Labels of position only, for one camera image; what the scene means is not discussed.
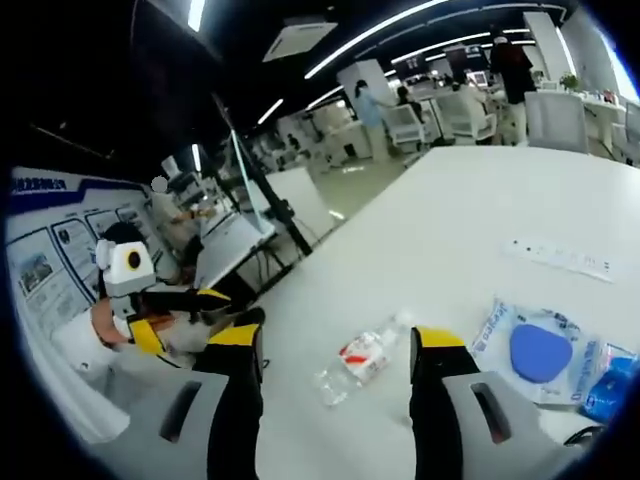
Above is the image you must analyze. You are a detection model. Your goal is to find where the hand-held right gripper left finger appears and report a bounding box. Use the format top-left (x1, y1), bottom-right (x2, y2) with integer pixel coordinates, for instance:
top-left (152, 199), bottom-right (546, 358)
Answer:
top-left (94, 323), bottom-right (265, 480)

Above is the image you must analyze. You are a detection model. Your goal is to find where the black tripod stand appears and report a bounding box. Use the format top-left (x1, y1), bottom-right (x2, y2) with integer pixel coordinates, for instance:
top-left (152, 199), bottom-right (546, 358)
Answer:
top-left (208, 92), bottom-right (315, 257)

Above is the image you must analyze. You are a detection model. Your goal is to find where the white power strip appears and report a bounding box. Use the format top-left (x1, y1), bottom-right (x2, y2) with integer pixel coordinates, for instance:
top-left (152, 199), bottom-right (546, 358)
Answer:
top-left (498, 236), bottom-right (617, 285)

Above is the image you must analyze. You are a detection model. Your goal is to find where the computer monitor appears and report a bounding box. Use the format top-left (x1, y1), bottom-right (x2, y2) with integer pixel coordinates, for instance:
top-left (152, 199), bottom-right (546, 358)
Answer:
top-left (228, 127), bottom-right (267, 235)

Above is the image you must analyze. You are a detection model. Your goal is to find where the wall poster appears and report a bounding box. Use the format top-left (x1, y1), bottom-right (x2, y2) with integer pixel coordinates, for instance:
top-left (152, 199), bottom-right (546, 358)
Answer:
top-left (7, 167), bottom-right (167, 342)

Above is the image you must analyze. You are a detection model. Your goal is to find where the clear water bottle item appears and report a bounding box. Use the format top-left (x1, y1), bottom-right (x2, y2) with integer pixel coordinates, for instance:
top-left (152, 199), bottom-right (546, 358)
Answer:
top-left (313, 311), bottom-right (417, 408)

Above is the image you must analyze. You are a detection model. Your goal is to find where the grey mesh office chair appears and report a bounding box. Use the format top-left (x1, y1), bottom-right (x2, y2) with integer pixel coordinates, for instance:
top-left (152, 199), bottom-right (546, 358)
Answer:
top-left (611, 102), bottom-right (640, 165)

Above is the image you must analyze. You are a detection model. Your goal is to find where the black cable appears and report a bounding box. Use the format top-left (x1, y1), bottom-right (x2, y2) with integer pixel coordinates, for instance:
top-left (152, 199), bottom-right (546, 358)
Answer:
top-left (563, 424), bottom-right (608, 448)

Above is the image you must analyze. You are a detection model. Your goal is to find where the person's left hand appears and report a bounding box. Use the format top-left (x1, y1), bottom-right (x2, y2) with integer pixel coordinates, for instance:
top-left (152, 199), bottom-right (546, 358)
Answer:
top-left (89, 298), bottom-right (133, 351)

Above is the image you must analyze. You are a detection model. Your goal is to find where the blue packet item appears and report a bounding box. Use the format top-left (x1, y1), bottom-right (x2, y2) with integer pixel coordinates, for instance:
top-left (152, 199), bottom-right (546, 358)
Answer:
top-left (578, 342), bottom-right (640, 427)

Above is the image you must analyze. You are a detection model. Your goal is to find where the ceiling air vent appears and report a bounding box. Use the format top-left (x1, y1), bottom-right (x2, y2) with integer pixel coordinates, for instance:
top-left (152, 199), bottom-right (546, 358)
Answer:
top-left (261, 19), bottom-right (340, 65)

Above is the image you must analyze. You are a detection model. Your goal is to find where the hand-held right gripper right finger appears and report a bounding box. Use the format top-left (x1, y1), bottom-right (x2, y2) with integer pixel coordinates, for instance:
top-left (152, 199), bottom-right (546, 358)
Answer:
top-left (409, 324), bottom-right (584, 480)

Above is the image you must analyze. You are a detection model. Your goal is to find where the curved ceiling light strip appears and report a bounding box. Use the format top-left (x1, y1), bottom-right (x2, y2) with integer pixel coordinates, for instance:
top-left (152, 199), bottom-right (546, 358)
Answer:
top-left (303, 0), bottom-right (452, 80)

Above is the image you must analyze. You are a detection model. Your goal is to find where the bagged blue disc item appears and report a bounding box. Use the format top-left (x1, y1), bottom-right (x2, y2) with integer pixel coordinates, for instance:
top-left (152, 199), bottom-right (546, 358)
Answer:
top-left (469, 297), bottom-right (607, 407)

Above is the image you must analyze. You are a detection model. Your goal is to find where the white office desk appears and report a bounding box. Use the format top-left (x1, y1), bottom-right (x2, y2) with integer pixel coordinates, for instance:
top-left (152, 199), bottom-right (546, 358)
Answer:
top-left (191, 210), bottom-right (280, 297)

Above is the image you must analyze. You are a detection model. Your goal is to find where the white office chair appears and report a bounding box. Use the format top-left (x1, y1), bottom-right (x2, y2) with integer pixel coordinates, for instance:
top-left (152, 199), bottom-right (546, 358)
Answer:
top-left (386, 104), bottom-right (427, 155)
top-left (523, 92), bottom-right (590, 155)
top-left (438, 94), bottom-right (497, 147)

